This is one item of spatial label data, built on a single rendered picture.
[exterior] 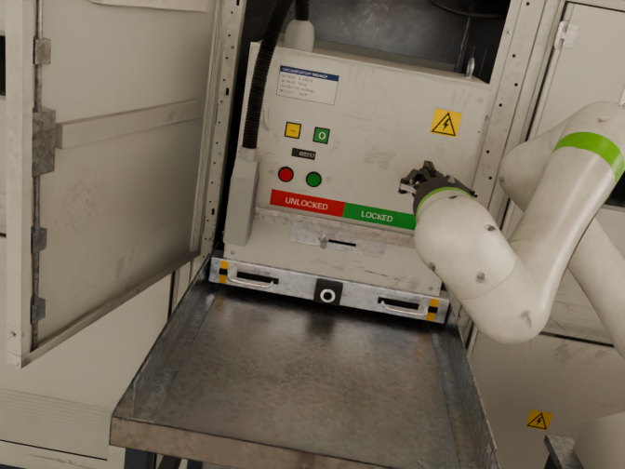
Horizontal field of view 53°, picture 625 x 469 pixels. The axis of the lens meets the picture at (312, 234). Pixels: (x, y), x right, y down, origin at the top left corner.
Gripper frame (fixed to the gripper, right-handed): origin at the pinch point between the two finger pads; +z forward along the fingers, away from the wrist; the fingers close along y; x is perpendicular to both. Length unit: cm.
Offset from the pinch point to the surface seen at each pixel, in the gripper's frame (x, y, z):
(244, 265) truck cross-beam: -30.8, -33.3, 12.0
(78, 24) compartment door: 17, -62, -13
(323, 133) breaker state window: 1.2, -21.0, 13.3
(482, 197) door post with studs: -11.1, 19.0, 31.6
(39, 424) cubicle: -99, -88, 30
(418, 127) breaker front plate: 5.7, -1.9, 13.4
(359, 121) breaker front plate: 4.9, -14.1, 13.4
